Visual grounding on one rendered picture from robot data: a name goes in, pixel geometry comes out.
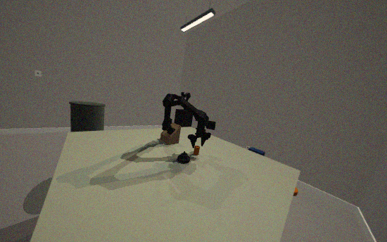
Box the orange knob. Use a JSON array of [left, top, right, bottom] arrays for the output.
[[193, 146, 200, 155]]

